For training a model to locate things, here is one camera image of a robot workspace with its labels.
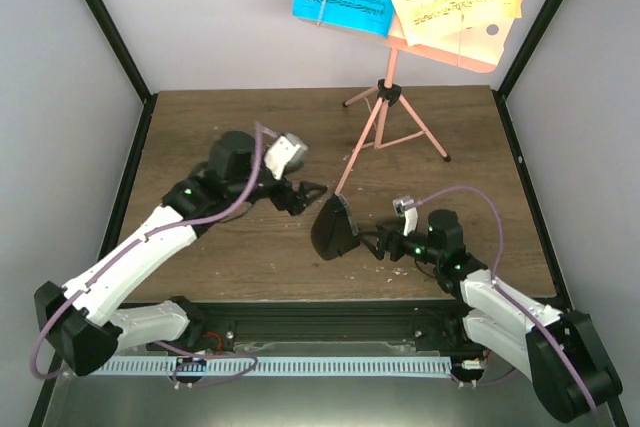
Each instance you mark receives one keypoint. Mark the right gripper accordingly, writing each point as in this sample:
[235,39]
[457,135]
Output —
[385,236]

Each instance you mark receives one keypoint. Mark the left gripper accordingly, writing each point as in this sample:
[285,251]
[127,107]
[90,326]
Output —
[297,204]

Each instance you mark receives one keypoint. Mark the black metronome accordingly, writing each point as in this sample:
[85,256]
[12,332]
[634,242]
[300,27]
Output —
[328,239]

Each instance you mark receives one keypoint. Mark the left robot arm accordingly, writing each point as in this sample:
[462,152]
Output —
[84,320]

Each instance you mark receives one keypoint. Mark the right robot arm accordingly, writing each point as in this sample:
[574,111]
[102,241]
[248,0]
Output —
[560,352]

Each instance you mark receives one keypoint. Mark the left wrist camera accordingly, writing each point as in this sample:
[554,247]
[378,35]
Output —
[285,155]

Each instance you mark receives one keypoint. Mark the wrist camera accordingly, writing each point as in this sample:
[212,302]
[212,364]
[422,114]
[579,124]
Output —
[285,155]
[406,209]

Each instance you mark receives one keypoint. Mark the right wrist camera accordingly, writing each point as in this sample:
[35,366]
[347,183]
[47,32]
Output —
[406,209]

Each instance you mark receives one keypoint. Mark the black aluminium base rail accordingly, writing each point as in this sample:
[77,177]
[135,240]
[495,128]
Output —
[428,325]

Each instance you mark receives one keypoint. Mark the light blue slotted cable duct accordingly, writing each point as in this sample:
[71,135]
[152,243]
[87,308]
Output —
[280,366]

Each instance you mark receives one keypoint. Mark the left black frame post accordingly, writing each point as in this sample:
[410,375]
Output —
[119,48]

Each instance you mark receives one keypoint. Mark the black frame post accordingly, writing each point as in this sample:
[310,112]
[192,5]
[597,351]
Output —
[531,41]
[119,48]

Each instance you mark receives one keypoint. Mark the right black frame post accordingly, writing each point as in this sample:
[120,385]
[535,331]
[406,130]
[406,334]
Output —
[531,41]

